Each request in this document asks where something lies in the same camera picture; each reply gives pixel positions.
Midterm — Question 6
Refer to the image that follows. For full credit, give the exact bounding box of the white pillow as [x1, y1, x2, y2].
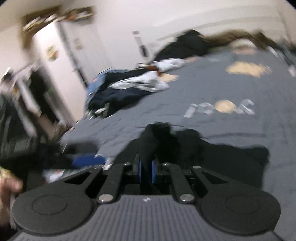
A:
[231, 39, 257, 50]

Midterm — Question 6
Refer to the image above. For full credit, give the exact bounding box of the navy garment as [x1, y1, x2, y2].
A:
[89, 70, 158, 116]

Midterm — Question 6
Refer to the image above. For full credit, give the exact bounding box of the person's left hand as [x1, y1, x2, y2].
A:
[0, 178, 23, 223]

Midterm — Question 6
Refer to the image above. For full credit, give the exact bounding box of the grey fish-print blanket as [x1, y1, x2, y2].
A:
[62, 50, 296, 232]

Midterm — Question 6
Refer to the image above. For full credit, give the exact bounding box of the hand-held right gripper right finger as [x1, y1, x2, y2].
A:
[151, 158, 228, 204]

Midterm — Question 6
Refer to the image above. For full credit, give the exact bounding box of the brown fur coat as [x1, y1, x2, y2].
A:
[203, 29, 278, 50]

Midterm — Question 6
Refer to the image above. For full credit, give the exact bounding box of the black garment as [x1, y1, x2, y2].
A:
[129, 123, 271, 195]

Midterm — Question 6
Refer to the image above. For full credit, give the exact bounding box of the dark clothes rack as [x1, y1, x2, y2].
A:
[0, 65, 60, 144]

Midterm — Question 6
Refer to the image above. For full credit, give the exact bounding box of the black puffer jacket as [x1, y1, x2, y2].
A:
[153, 29, 211, 62]

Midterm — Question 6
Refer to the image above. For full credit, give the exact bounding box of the light blue cloth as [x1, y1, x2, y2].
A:
[85, 70, 114, 98]

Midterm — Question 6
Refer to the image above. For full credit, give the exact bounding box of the white grey shirt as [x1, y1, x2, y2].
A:
[109, 71, 170, 92]

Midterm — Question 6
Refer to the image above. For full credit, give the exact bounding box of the small white shirt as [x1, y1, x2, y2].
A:
[153, 58, 185, 72]

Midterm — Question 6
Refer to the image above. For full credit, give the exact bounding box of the white door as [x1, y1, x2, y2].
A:
[35, 23, 86, 121]

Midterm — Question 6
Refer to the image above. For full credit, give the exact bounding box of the black wall-hung device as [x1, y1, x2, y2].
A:
[132, 30, 149, 59]

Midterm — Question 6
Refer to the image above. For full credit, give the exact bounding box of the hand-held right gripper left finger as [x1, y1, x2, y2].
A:
[63, 156, 141, 204]

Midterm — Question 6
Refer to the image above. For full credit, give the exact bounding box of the wall shelf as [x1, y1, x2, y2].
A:
[21, 6, 95, 44]

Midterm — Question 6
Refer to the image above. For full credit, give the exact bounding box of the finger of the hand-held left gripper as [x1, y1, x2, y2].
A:
[72, 156, 105, 169]
[60, 142, 97, 155]

